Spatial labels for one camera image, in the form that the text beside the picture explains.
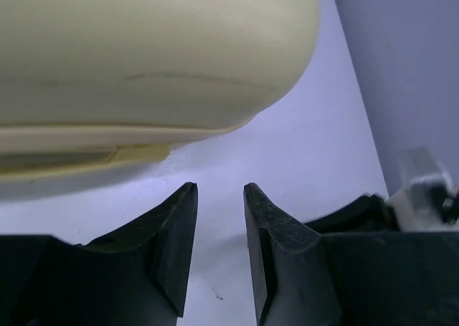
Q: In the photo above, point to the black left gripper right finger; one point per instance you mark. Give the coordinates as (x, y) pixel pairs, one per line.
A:
(372, 262)

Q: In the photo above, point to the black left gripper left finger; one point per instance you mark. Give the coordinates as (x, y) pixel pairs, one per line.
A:
(135, 275)

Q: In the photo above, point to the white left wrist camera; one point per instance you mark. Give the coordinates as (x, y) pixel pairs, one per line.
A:
(428, 199)

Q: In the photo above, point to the pale yellow hard-shell suitcase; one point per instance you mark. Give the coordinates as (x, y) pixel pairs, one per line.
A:
(91, 84)

